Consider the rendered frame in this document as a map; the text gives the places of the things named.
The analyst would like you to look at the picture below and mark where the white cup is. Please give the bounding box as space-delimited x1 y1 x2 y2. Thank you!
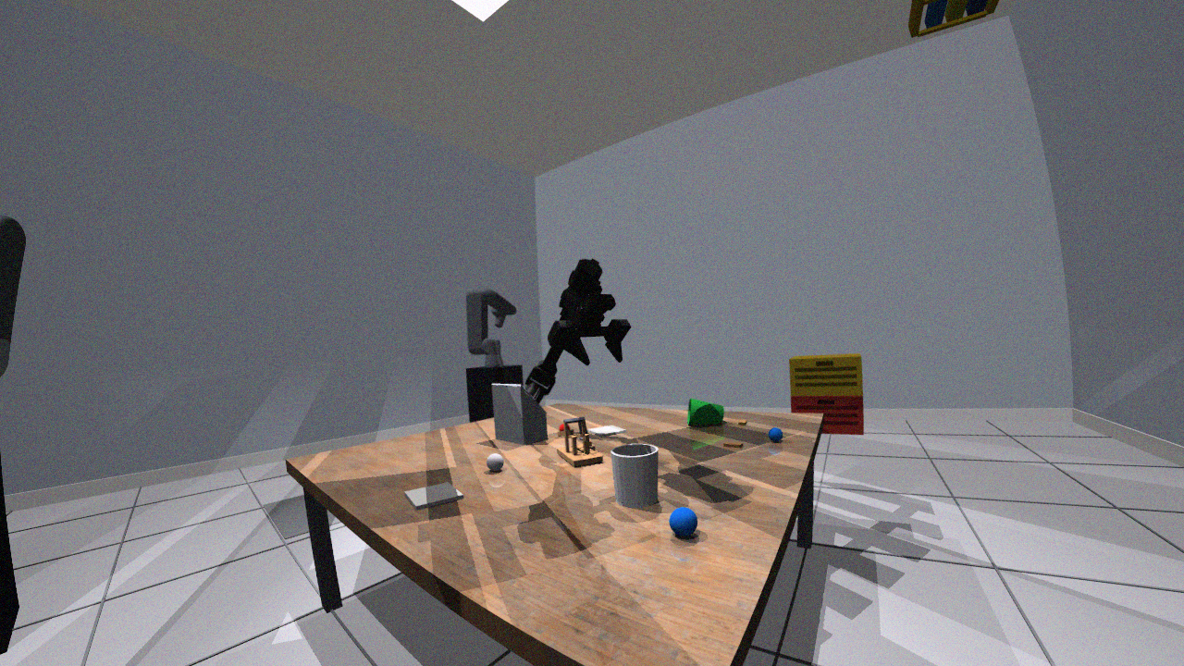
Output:
610 444 659 508

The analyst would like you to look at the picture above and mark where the green cup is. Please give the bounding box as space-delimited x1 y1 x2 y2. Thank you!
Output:
687 399 723 425

